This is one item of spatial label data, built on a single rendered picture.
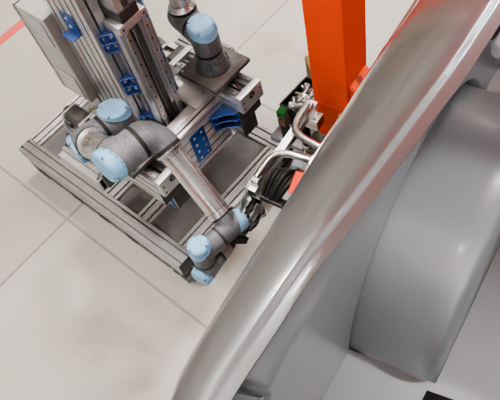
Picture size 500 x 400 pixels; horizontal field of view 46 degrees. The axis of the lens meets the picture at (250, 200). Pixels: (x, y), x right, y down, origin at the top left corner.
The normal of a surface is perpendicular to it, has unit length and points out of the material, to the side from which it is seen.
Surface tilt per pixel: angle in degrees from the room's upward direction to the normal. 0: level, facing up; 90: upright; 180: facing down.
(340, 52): 90
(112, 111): 7
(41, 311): 0
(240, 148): 0
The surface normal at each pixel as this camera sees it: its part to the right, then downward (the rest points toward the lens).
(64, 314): -0.18, -0.53
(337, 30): -0.53, 0.77
